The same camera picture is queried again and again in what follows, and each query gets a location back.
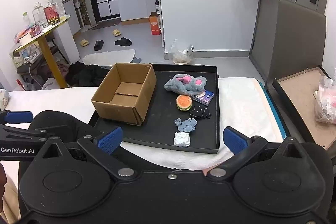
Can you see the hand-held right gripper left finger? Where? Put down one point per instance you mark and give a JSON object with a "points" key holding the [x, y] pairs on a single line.
{"points": [[109, 141]]}

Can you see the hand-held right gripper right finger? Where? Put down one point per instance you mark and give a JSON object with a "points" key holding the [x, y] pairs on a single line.
{"points": [[233, 141]]}

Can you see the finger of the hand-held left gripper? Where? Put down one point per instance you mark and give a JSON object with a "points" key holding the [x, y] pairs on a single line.
{"points": [[31, 132], [18, 117]]}

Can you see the brown cardboard box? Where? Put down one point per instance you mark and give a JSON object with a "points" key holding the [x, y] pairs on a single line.
{"points": [[123, 111]]}

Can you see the black dotted plush toy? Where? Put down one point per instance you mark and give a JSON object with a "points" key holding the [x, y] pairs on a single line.
{"points": [[200, 112]]}

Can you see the blue-grey plush toy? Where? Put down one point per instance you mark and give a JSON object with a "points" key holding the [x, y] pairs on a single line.
{"points": [[185, 124]]}

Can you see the white tissue pack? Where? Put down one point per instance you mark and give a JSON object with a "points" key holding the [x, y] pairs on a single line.
{"points": [[182, 139]]}

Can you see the black shallow tray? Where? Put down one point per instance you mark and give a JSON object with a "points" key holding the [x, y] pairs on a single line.
{"points": [[162, 113]]}

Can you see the white blanket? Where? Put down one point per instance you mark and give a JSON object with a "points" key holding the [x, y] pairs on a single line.
{"points": [[241, 108]]}

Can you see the white and red plastic bags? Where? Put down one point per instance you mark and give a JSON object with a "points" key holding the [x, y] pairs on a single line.
{"points": [[47, 83]]}

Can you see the low dark shelf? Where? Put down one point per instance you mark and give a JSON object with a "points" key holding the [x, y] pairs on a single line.
{"points": [[29, 67]]}

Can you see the purple small packet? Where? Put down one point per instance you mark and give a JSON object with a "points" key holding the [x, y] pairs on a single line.
{"points": [[204, 98]]}

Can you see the hamburger plush toy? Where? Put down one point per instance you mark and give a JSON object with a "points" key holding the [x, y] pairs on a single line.
{"points": [[184, 102]]}

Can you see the round gold side table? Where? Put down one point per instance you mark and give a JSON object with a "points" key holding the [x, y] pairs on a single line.
{"points": [[50, 58]]}

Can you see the black clothes pile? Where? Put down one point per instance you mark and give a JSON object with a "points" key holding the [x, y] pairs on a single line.
{"points": [[86, 74]]}

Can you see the grey plush with pink ears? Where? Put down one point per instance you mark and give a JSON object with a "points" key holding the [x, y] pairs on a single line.
{"points": [[185, 83]]}

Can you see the white bath mat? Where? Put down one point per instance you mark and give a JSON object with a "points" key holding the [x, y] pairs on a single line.
{"points": [[109, 56]]}

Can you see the grey-blue floor mat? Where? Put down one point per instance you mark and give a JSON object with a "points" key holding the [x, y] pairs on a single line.
{"points": [[137, 59]]}

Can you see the small pink boxes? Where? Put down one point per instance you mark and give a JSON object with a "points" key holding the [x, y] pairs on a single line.
{"points": [[35, 30]]}

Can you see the black slipper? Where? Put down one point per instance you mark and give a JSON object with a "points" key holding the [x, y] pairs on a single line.
{"points": [[98, 45], [123, 42]]}

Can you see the green-capped plastic bottle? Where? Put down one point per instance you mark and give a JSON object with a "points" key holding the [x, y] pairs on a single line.
{"points": [[26, 19]]}

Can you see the yellow slipper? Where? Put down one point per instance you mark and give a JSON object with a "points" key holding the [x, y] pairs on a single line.
{"points": [[84, 43], [116, 33]]}

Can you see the clear plastic bag with bowl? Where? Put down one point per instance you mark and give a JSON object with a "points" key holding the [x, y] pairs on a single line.
{"points": [[181, 54]]}

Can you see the white and pink plastic bag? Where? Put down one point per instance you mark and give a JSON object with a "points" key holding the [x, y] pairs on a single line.
{"points": [[326, 100]]}

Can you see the clear glass bottle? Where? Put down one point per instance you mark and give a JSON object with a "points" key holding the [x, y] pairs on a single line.
{"points": [[37, 15]]}

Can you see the red printed box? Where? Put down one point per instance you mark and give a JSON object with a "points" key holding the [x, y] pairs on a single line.
{"points": [[51, 16]]}

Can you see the grey upright board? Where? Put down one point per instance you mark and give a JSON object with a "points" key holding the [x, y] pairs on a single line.
{"points": [[296, 40]]}

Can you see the white narrow rack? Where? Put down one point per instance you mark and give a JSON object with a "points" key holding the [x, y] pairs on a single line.
{"points": [[161, 29]]}

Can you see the orange cardboard box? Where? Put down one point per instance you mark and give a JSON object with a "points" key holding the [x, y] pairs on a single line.
{"points": [[155, 26]]}

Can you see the white standing fan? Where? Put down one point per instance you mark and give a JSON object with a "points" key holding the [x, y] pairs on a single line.
{"points": [[78, 7]]}

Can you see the black spray bottle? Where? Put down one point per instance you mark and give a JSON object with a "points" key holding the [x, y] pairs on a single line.
{"points": [[157, 5]]}

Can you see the brown board in black frame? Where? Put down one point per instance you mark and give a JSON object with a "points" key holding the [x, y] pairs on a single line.
{"points": [[299, 103]]}

